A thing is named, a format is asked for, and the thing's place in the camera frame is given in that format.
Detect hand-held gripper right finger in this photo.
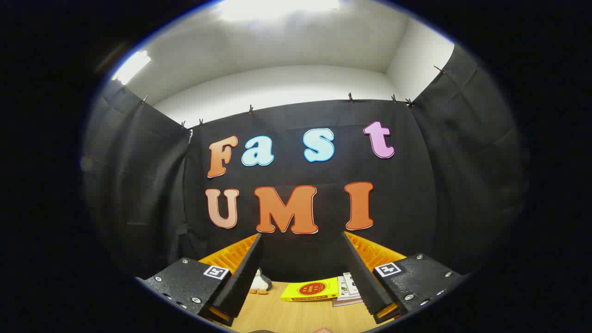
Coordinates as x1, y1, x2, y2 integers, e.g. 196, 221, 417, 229
341, 231, 465, 325

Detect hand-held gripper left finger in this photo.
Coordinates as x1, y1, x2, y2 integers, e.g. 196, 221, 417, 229
136, 233, 265, 327

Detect white illustrated cover book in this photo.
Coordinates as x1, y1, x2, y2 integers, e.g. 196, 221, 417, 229
337, 272, 361, 297

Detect plush penguin toy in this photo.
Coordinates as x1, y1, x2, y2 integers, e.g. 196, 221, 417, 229
248, 268, 273, 295

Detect yellow book red circle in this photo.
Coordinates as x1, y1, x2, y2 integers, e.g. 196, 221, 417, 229
281, 277, 340, 302

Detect black backdrop cloth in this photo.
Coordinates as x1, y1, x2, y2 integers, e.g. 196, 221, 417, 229
81, 44, 530, 283

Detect ceiling light panel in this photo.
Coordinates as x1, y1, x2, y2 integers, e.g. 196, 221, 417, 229
217, 0, 340, 21
111, 50, 152, 85

